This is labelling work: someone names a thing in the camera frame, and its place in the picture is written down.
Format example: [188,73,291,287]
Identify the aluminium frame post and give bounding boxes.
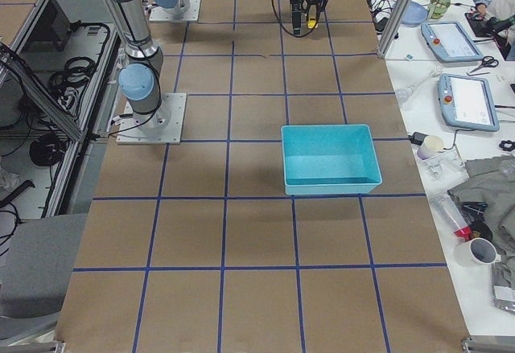
[377,0,411,59]

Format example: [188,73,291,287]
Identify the grey cloth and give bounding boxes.
[448,156,514,266]

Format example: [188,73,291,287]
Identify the teach pendant far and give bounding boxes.
[420,21,484,63]

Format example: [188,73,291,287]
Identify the yellow beetle toy car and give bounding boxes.
[306,11,319,31]

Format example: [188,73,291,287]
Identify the white mug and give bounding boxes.
[454,238,501,267]

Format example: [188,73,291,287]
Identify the teach pendant near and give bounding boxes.
[438,73,500,132]

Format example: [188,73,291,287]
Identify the scissors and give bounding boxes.
[467,55,499,76]

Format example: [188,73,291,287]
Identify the teal plastic storage bin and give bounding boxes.
[281,124,382,195]

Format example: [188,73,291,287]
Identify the green water bottle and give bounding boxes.
[428,0,451,20]

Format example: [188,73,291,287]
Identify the paper cup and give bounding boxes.
[417,135,444,160]

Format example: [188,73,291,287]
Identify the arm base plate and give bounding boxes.
[149,0,201,23]
[115,92,187,145]

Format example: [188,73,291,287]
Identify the black braided cable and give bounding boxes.
[270,0,328,39]

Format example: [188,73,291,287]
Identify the teach pendant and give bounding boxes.
[420,21,484,63]
[438,73,500,132]

